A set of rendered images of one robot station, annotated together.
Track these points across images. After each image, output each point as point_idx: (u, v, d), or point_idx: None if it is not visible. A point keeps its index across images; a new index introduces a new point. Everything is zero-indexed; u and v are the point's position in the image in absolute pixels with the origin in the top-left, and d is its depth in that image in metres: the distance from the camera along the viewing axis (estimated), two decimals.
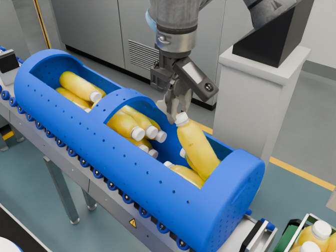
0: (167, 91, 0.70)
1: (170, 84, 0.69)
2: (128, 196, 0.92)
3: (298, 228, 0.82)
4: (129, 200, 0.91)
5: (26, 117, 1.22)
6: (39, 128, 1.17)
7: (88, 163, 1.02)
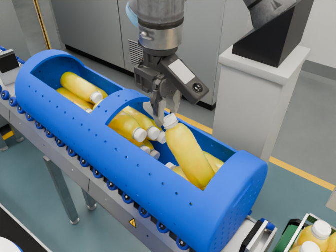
0: (153, 92, 0.64)
1: (156, 85, 0.63)
2: (128, 196, 0.92)
3: (298, 228, 0.82)
4: (128, 200, 0.91)
5: (26, 117, 1.22)
6: (38, 128, 1.17)
7: (87, 165, 1.02)
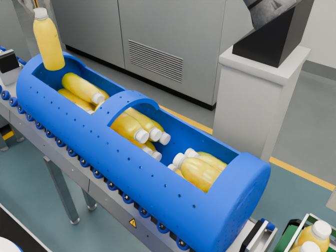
0: None
1: None
2: (128, 197, 0.92)
3: (298, 228, 0.82)
4: (127, 200, 0.92)
5: (26, 117, 1.22)
6: (37, 128, 1.18)
7: (85, 166, 1.02)
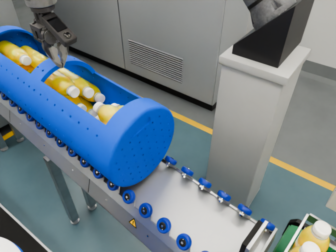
0: (42, 41, 0.92)
1: (42, 35, 0.91)
2: (127, 195, 0.92)
3: (298, 228, 0.82)
4: (130, 196, 0.91)
5: (26, 117, 1.22)
6: None
7: None
